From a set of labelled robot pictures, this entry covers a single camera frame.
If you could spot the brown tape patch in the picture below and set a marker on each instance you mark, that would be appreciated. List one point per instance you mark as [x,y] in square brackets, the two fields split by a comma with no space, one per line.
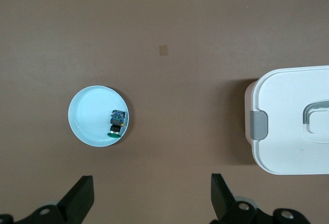
[163,50]

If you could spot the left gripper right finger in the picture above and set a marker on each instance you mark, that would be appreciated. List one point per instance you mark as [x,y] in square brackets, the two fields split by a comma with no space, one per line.
[226,206]

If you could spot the light blue round plate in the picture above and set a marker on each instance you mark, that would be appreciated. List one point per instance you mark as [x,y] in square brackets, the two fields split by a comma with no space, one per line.
[87,116]

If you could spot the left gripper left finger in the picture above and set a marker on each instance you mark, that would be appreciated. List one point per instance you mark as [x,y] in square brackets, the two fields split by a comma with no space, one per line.
[77,203]

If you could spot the green push button switch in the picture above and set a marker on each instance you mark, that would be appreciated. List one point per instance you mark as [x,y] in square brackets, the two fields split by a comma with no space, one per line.
[117,121]

